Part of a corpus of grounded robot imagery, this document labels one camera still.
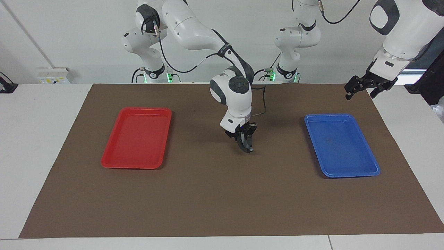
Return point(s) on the blue plastic tray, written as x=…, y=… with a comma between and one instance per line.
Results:
x=343, y=149

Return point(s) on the clear plastic container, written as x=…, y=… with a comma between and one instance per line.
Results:
x=440, y=109

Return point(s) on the brown table mat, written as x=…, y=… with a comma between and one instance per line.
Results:
x=208, y=194

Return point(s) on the red plastic tray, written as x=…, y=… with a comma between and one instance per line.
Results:
x=138, y=139

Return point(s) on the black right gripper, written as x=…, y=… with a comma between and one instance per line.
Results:
x=242, y=131

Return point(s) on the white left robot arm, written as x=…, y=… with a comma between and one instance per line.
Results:
x=406, y=31

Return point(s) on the white wall socket box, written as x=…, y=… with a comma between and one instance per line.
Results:
x=53, y=75

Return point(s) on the black clamp mount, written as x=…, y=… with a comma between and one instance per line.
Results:
x=7, y=86

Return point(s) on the dark slanted panel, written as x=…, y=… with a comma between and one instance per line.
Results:
x=416, y=76

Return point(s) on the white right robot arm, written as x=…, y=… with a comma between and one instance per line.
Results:
x=232, y=93

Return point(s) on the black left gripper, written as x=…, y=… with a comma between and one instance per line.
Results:
x=374, y=81

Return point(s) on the black chair back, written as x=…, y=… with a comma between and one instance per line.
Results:
x=430, y=90

